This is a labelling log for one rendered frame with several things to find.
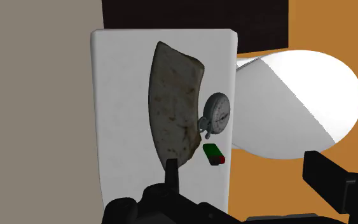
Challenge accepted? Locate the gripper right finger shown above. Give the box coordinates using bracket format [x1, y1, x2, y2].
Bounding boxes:
[301, 150, 358, 224]

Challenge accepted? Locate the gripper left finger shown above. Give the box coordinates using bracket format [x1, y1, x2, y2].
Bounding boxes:
[101, 158, 210, 224]

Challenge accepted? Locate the green lighter with red end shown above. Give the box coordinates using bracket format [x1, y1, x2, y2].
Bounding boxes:
[202, 143, 226, 167]

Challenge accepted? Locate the mottled grey-brown stone slab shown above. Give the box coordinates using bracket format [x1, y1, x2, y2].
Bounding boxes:
[148, 41, 205, 172]

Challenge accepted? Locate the silver stopwatch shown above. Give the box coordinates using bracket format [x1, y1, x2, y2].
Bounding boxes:
[197, 92, 231, 140]

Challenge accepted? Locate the white toilet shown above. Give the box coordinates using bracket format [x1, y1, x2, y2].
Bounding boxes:
[90, 28, 358, 215]

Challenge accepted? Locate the dark robot stand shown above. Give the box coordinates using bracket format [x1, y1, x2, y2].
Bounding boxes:
[100, 0, 289, 55]

